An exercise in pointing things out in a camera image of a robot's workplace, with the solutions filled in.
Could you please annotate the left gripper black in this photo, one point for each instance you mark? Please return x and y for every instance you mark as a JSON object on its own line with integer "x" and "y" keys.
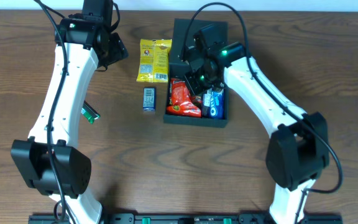
{"x": 117, "y": 47}

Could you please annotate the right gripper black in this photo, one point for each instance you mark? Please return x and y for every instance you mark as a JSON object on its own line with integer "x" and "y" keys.
{"x": 193, "y": 82}

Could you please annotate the blue Oreo pack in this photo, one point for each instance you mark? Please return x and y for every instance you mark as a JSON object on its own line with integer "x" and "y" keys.
{"x": 213, "y": 104}

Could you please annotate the red snack bag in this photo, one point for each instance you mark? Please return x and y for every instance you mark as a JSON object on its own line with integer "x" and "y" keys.
{"x": 180, "y": 103}

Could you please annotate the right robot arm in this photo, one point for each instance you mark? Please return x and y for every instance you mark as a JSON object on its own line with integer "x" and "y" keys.
{"x": 298, "y": 149}

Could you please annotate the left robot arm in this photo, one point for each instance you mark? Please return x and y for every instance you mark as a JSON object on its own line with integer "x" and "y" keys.
{"x": 49, "y": 160}

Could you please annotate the small blue gum pack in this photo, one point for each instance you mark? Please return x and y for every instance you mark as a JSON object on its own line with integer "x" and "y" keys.
{"x": 149, "y": 99}

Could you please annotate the yellow snack bag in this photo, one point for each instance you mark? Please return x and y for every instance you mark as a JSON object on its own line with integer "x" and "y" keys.
{"x": 154, "y": 59}

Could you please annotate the green wrapped bar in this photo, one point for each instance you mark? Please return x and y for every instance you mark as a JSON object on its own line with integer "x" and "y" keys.
{"x": 89, "y": 113}

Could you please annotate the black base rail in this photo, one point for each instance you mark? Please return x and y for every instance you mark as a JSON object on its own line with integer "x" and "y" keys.
{"x": 244, "y": 218}

